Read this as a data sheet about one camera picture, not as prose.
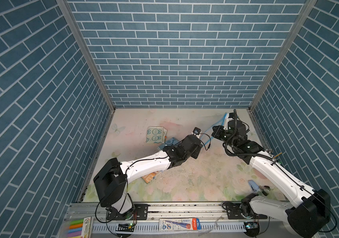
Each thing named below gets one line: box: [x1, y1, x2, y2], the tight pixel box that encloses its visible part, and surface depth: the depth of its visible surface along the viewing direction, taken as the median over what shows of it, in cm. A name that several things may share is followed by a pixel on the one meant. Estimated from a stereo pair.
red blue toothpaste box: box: [158, 217, 202, 231], surface depth 71 cm
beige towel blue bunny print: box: [145, 125, 168, 144], surface depth 104 cm
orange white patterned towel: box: [141, 170, 159, 184], surface depth 84 cm
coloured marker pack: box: [66, 216, 95, 238], surface depth 69 cm
